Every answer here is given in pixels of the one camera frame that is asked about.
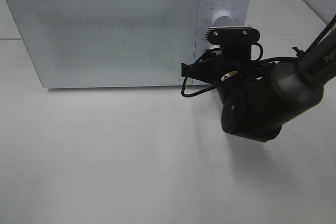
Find white timer knob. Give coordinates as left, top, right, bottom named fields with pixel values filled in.
left=208, top=45, right=220, bottom=51

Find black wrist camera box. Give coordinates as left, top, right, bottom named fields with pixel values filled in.
left=204, top=26, right=264, bottom=61

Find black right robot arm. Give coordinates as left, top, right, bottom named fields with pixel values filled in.
left=181, top=19, right=335, bottom=142

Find upper white power knob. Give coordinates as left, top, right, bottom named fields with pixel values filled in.
left=212, top=10, right=233, bottom=27

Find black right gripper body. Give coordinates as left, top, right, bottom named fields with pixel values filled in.
left=181, top=56, right=253, bottom=99

